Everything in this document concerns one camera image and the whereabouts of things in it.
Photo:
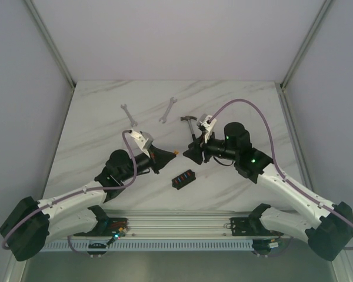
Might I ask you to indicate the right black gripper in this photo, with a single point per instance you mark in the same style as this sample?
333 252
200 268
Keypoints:
195 153

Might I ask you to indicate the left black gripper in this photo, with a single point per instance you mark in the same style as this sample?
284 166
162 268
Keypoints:
155 160

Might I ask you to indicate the black fuse box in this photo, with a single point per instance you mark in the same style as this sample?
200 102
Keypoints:
183 179

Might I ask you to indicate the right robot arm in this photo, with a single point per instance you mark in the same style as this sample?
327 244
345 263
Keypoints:
324 226

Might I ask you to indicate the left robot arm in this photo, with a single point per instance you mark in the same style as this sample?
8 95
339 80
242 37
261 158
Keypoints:
35 223

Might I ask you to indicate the left silver wrench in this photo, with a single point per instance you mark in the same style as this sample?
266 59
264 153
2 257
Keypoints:
132 121

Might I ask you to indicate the silver wrench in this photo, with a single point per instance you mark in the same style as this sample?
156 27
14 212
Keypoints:
163 118
132 121

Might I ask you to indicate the right silver wrench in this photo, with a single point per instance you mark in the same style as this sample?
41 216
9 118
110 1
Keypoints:
163 118

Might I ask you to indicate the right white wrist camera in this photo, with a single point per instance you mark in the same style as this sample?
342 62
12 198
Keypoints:
206 125

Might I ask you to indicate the black handled claw hammer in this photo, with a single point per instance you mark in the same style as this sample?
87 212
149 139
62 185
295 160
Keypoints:
189 120

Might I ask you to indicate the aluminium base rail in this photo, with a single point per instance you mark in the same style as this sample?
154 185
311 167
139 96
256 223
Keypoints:
168 224

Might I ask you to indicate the grey slotted cable duct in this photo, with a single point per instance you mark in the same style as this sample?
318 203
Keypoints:
86 245

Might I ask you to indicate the right aluminium frame post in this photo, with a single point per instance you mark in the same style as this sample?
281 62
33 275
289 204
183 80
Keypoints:
307 42

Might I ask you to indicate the aluminium frame post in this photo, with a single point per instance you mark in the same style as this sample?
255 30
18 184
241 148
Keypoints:
307 42
50 44

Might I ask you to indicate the left aluminium frame post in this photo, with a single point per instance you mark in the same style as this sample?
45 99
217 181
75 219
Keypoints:
50 44

